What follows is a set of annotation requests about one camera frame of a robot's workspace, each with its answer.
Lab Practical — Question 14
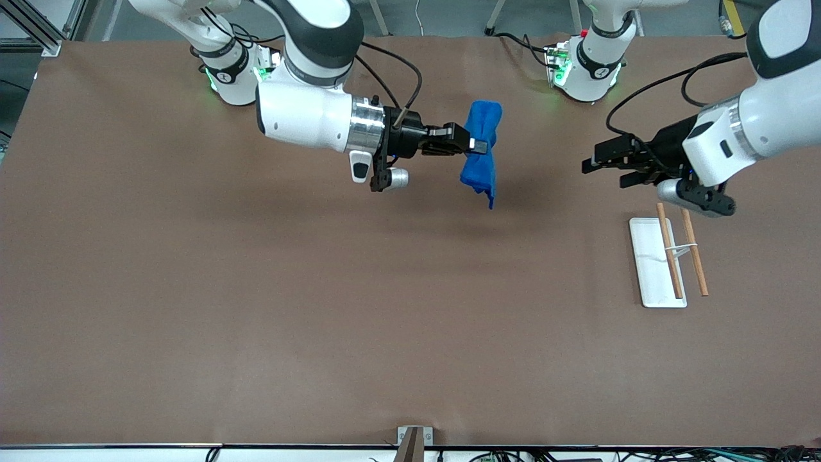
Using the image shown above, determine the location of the white rack with wooden rods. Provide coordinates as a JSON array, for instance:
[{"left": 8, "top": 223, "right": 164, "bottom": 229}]
[{"left": 629, "top": 202, "right": 710, "bottom": 309}]

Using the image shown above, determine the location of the aluminium frame profile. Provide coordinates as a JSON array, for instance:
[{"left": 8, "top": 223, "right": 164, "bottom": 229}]
[{"left": 0, "top": 0, "right": 89, "bottom": 57}]

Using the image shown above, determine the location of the brown table cover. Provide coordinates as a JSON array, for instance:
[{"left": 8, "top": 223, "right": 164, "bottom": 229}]
[{"left": 0, "top": 33, "right": 821, "bottom": 447}]

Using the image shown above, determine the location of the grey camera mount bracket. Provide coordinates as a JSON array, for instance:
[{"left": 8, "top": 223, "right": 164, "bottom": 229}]
[{"left": 393, "top": 426, "right": 434, "bottom": 462}]

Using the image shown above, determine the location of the blue towel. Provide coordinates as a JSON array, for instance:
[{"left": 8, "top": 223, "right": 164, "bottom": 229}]
[{"left": 459, "top": 100, "right": 504, "bottom": 210}]

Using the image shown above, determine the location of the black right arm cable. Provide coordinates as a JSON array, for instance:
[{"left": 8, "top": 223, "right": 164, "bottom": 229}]
[{"left": 355, "top": 42, "right": 424, "bottom": 127}]

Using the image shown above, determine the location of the black base cable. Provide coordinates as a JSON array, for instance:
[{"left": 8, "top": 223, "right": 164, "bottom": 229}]
[
  {"left": 228, "top": 24, "right": 286, "bottom": 65},
  {"left": 495, "top": 32, "right": 560, "bottom": 69}
]

